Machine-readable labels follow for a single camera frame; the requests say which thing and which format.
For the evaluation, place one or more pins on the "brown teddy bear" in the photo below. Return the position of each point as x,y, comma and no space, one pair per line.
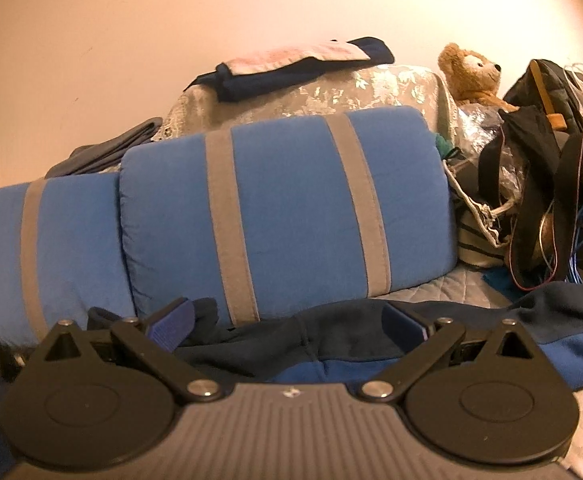
472,78

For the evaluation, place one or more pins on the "folded grey cloth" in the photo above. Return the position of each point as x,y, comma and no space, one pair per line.
93,158

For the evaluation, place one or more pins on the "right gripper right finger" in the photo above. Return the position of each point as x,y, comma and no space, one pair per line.
426,346

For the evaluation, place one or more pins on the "right blue striped pillow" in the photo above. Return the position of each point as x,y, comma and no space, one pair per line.
275,217

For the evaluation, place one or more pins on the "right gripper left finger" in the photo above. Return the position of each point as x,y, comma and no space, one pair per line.
148,345

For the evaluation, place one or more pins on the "left blue striped pillow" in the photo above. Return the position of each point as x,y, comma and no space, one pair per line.
60,255

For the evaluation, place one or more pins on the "blue striped pillow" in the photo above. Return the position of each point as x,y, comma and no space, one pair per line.
60,255
275,217

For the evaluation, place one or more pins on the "folded navy garment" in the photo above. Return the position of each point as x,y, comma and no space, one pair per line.
234,88

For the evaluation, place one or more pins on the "silver floral bedspread roll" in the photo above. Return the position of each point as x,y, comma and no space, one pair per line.
198,109

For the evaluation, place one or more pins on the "navy blue fleece jacket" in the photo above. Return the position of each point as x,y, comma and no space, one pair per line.
71,409

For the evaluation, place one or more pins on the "pink towel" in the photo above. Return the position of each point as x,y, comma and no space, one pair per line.
267,61

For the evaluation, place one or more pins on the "black bag pile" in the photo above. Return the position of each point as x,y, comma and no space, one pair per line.
525,189

